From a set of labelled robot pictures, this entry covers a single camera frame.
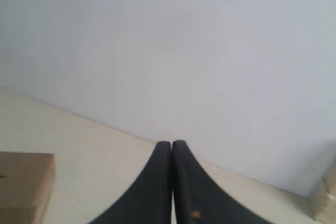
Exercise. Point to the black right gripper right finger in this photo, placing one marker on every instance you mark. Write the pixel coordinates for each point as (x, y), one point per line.
(197, 198)

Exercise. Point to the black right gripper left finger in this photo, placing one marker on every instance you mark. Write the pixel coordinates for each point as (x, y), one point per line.
(149, 198)

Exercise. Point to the brown cardboard slotted box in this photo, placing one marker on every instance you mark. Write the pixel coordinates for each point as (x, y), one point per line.
(27, 180)

